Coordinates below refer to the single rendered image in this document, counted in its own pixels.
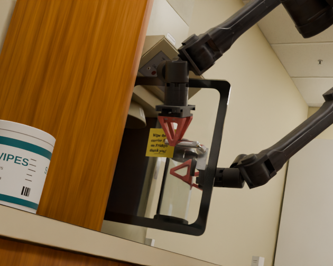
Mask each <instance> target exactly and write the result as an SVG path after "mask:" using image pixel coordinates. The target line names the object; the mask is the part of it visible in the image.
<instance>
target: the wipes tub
mask: <svg viewBox="0 0 333 266"><path fill-rule="evenodd" d="M55 141H56V139H55V138H54V137H53V136H52V135H50V134H48V133H47V132H44V131H42V130H40V129H37V128H34V127H31V126H27V125H24V124H21V123H17V122H12V121H6V120H0V204H3V205H6V206H10V207H14V208H18V209H20V210H24V211H28V212H31V213H35V214H36V211H37V209H38V205H39V201H40V198H41V194H42V190H43V186H44V182H45V179H46V176H47V172H48V168H49V165H50V160H51V157H52V152H53V149H54V144H55Z"/></svg>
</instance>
